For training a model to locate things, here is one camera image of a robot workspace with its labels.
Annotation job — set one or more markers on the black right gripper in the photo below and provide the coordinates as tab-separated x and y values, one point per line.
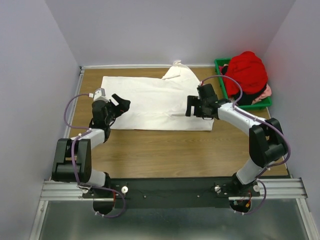
193	100

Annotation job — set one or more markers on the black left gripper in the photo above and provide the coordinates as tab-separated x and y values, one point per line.
123	105

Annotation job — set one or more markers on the white t shirt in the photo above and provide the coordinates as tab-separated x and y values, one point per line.
157	104

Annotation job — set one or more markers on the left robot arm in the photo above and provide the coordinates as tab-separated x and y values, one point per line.
73	156

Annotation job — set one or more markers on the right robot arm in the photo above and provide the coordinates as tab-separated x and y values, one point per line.
266	140

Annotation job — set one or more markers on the red t shirt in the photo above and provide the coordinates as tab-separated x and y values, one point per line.
245	59

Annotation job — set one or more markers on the green plastic bin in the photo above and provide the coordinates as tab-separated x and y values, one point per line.
264	103

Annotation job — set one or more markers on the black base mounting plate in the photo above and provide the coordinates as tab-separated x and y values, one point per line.
173	193

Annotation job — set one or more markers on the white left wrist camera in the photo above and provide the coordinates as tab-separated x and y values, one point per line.
99	95

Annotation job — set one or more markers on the aluminium frame rail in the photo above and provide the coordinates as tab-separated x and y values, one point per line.
276	188

